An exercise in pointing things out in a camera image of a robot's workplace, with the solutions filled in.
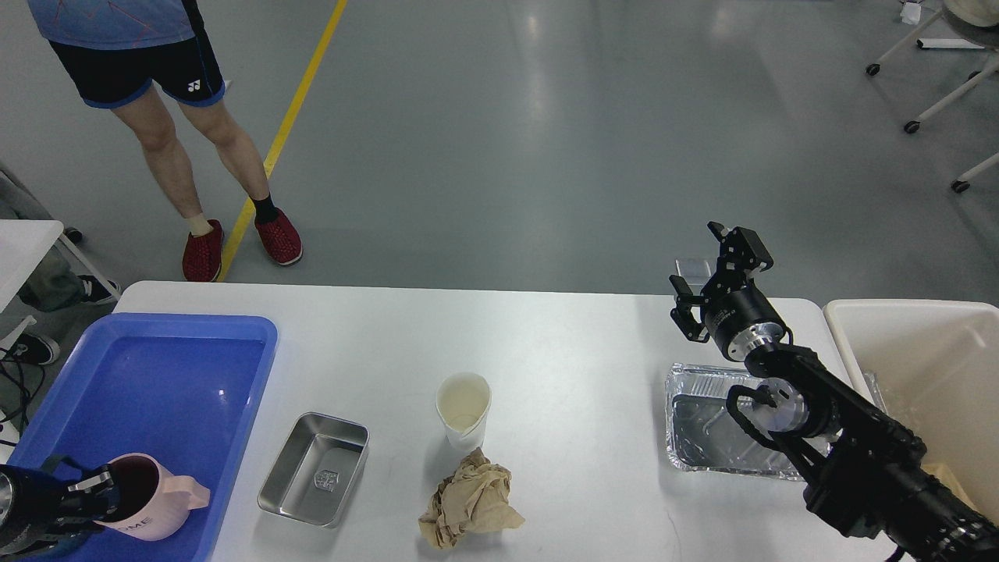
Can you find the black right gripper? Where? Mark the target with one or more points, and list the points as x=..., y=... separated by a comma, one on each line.
x=736, y=315

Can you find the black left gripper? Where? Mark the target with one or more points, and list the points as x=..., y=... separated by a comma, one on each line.
x=31, y=525

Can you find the pink mug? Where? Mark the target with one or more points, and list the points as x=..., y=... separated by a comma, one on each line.
x=154, y=502

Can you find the aluminium foil tray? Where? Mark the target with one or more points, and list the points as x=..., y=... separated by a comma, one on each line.
x=700, y=435

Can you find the small stainless steel tray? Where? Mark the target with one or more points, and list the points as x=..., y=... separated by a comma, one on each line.
x=314, y=475

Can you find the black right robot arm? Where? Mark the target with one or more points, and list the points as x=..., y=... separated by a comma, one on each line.
x=862, y=468

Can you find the clear floor plate left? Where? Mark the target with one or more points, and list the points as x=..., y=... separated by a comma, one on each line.
x=695, y=271

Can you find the blue plastic tray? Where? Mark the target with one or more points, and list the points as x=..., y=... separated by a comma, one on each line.
x=184, y=389

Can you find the black sneaker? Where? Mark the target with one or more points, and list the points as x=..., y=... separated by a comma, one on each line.
x=34, y=349

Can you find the beige plastic bin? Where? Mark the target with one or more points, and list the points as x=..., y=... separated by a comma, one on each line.
x=936, y=370

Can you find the white rolling chair base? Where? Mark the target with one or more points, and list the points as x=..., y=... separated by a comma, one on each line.
x=944, y=57

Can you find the white side table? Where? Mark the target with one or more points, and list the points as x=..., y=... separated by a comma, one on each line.
x=36, y=272

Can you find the white paper cup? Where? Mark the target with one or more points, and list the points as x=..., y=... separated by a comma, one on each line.
x=463, y=404

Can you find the crumpled brown paper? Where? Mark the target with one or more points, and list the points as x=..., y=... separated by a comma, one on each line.
x=475, y=499

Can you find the standing person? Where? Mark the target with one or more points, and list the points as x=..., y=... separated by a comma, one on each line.
x=125, y=56

